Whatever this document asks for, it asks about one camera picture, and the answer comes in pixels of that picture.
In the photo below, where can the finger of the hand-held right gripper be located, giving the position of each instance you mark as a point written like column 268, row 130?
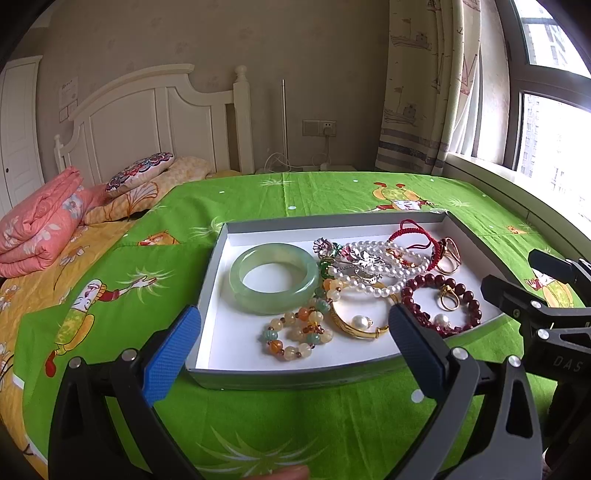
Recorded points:
column 563, row 270
column 512, row 300

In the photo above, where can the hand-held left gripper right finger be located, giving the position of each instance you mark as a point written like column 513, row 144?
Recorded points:
column 413, row 346

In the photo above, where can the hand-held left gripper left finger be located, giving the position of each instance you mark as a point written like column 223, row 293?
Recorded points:
column 168, row 355

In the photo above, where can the gold bangle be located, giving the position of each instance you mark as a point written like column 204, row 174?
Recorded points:
column 351, row 328

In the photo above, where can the grey cardboard box white inside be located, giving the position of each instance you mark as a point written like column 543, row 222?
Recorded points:
column 231, row 332

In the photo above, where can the silver brooch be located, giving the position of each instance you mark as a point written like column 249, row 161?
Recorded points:
column 364, row 263

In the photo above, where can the green stone gold pendant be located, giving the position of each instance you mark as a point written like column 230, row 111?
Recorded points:
column 324, row 268

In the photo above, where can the person's left hand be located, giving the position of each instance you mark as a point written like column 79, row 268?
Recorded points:
column 291, row 474

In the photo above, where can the white window sill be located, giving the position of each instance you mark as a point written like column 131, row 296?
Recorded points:
column 508, row 184

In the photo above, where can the pale green jade bangle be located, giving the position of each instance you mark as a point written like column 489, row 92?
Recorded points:
column 272, row 302

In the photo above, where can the green cartoon print cloth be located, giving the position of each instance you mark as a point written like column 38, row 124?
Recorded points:
column 277, row 415

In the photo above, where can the yellow bed sheet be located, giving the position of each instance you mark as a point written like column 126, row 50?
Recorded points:
column 27, row 314

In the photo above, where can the dark framed window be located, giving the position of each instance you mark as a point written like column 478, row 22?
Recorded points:
column 512, row 129

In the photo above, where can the pink floral quilt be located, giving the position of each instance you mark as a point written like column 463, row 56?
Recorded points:
column 41, row 221

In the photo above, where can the embroidered floral cushion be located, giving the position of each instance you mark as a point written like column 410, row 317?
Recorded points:
column 138, row 170

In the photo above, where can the yellow patterned pillow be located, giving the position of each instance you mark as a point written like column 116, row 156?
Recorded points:
column 184, row 168

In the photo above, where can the white bedside table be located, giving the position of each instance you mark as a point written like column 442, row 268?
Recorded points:
column 341, row 168

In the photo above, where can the cream printed curtain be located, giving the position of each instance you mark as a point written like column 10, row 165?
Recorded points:
column 415, row 92

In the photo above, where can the white wooden headboard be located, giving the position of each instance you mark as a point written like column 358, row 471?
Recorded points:
column 138, row 115

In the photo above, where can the white upright pole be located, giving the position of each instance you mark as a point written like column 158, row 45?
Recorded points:
column 285, row 124

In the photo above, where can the white door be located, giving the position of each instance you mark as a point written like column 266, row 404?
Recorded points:
column 18, row 138

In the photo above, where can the wall socket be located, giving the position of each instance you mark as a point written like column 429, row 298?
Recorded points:
column 318, row 128

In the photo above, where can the paper sheet on wall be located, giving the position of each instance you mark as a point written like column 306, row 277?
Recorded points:
column 69, row 92

